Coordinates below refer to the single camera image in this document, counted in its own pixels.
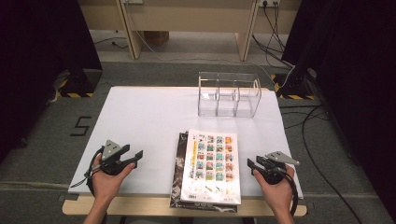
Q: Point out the white wall socket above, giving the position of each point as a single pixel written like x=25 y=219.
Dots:
x=133 y=1
x=269 y=3

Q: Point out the person's right hand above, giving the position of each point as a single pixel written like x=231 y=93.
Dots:
x=280 y=196

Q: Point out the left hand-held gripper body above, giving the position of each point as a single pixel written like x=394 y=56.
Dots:
x=112 y=152

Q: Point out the black curtain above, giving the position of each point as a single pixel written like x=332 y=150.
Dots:
x=358 y=77
x=37 y=62

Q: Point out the beige wooden desk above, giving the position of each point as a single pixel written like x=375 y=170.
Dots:
x=186 y=18

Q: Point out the black striped stand base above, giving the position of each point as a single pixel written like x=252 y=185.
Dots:
x=295 y=84
x=82 y=82

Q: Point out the clear acrylic magazine rack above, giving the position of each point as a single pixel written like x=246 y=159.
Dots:
x=229 y=102

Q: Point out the person's left hand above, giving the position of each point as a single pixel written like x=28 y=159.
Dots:
x=106 y=186

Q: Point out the black plastic-wrapped magazine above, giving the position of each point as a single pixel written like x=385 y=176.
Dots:
x=178 y=161

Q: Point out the white magazine with picture grid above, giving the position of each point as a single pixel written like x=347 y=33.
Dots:
x=211 y=168

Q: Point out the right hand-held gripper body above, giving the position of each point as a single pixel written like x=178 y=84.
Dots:
x=275 y=161

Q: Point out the light wooden table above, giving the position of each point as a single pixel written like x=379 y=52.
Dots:
x=140 y=207

